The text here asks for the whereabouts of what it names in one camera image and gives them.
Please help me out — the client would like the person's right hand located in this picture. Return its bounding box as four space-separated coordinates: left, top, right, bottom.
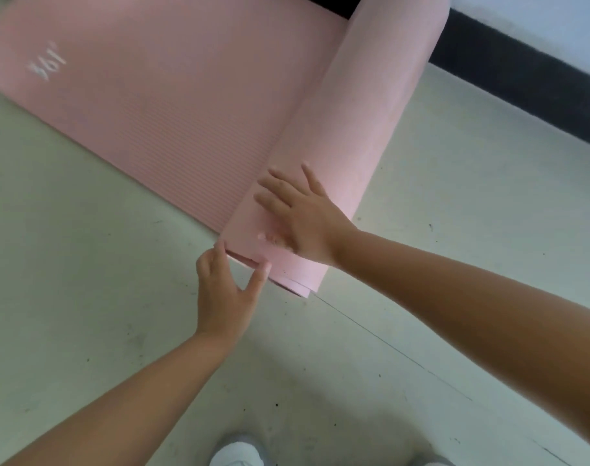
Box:
253 162 359 268

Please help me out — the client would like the person's left hand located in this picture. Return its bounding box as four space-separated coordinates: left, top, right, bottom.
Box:
195 239 272 351

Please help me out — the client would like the pink yoga mat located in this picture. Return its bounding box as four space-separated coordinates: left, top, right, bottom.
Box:
0 0 451 299

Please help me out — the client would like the person's left forearm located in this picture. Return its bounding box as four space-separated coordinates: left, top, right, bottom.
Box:
1 331 243 466

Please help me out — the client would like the person's right forearm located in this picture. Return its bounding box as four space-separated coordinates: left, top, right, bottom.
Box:
331 228 590 458

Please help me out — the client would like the white shoe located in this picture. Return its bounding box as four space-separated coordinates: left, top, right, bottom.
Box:
210 434 272 466
411 453 457 466

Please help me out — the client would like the black baseboard strip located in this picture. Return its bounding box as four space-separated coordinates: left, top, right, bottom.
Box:
299 0 590 152

